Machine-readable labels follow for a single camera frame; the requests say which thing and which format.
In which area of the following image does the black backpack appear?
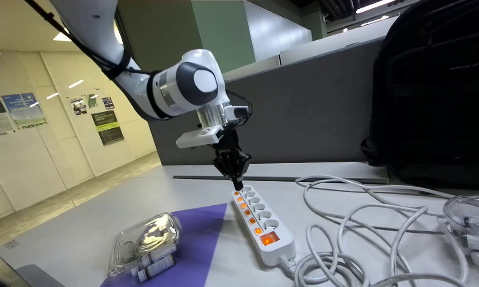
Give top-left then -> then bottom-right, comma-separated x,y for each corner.
361,0 -> 479,191

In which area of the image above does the ceiling light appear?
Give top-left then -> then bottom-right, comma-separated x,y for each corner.
355,0 -> 396,15

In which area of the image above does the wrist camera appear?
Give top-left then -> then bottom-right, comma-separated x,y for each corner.
175,125 -> 224,149

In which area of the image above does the purple mat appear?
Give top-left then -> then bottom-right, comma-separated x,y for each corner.
100,203 -> 228,287

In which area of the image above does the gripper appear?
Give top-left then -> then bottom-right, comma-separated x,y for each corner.
212,128 -> 252,191

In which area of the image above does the white cable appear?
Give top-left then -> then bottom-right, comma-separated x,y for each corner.
279,175 -> 470,287

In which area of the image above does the grey partition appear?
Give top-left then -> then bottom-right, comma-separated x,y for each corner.
147,37 -> 386,166

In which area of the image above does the clear plastic container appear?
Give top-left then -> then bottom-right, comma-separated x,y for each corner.
442,194 -> 479,270
107,212 -> 183,280

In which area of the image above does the white power strip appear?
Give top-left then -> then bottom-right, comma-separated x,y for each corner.
231,184 -> 297,267

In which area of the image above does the white partition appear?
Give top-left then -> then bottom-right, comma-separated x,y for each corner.
223,15 -> 400,81

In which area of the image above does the black and green poster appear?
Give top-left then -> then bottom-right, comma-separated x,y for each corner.
91,110 -> 125,146

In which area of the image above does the row of posters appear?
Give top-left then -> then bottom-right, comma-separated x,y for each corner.
0,92 -> 48,138

